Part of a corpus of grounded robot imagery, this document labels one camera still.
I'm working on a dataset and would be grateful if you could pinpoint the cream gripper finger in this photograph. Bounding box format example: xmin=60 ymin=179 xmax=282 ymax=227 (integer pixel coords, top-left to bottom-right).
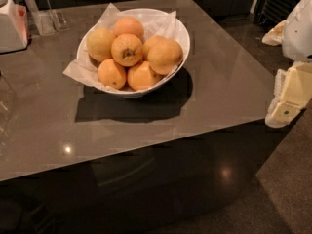
xmin=265 ymin=61 xmax=312 ymax=128
xmin=262 ymin=20 xmax=286 ymax=46

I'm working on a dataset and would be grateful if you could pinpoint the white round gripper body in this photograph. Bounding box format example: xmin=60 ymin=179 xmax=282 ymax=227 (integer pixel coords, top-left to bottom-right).
xmin=282 ymin=0 xmax=312 ymax=62

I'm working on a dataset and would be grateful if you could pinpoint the large orange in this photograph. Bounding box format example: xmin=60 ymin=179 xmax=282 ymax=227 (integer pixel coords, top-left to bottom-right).
xmin=147 ymin=39 xmax=183 ymax=75

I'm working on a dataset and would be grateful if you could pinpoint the small middle right orange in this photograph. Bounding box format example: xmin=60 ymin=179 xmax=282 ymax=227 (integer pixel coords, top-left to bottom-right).
xmin=142 ymin=35 xmax=164 ymax=60

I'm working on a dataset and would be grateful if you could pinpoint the front middle orange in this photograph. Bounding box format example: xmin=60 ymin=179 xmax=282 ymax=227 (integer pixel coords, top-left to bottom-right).
xmin=127 ymin=61 xmax=162 ymax=91

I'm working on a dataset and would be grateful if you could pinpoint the white ceramic bowl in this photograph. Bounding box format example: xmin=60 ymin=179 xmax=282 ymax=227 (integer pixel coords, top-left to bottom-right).
xmin=76 ymin=7 xmax=191 ymax=99

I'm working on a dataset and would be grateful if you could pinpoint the top back orange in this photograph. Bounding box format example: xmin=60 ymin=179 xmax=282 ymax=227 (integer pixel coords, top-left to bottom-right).
xmin=113 ymin=17 xmax=144 ymax=39

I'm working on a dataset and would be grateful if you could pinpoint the front left orange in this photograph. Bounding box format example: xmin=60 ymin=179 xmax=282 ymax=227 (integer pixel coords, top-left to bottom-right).
xmin=97 ymin=58 xmax=127 ymax=89

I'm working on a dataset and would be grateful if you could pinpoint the left yellowish orange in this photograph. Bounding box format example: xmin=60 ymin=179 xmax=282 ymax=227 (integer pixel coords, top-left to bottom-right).
xmin=86 ymin=28 xmax=115 ymax=62

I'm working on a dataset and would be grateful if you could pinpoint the black slatted vent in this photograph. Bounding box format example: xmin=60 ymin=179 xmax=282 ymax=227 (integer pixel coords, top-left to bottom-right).
xmin=253 ymin=0 xmax=300 ymax=27

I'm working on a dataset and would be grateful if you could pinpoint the centre orange with stem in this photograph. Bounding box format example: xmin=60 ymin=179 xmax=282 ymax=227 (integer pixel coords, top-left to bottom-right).
xmin=111 ymin=34 xmax=143 ymax=67

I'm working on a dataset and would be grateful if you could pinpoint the white appliance with red side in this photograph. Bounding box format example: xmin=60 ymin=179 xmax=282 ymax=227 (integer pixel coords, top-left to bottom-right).
xmin=0 ymin=0 xmax=28 ymax=53

